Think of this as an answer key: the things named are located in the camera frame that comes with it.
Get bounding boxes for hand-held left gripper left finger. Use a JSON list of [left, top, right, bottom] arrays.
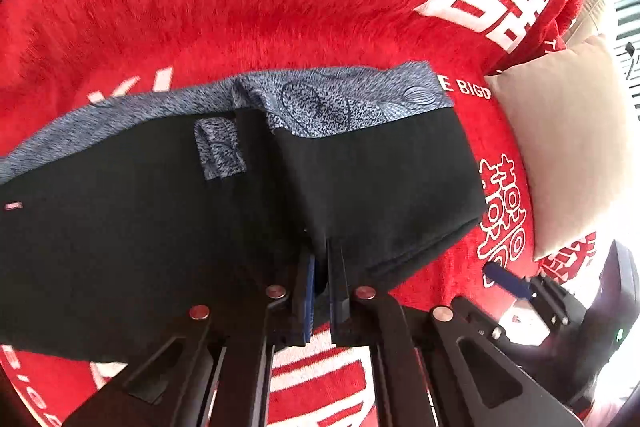
[[62, 252, 319, 427]]

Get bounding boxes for black pants with blue trim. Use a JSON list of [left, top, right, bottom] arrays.
[[0, 61, 489, 365]]

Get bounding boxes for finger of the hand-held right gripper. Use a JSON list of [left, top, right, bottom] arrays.
[[482, 261, 571, 333], [451, 297, 509, 349]]

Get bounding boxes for pale pillow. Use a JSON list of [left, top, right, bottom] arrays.
[[484, 34, 632, 263]]

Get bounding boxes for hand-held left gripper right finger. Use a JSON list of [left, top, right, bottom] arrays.
[[325, 239, 584, 427]]

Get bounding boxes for beige cushion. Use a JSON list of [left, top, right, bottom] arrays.
[[565, 0, 609, 48]]

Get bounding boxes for white slatted furniture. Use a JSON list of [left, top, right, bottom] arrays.
[[612, 0, 640, 108]]

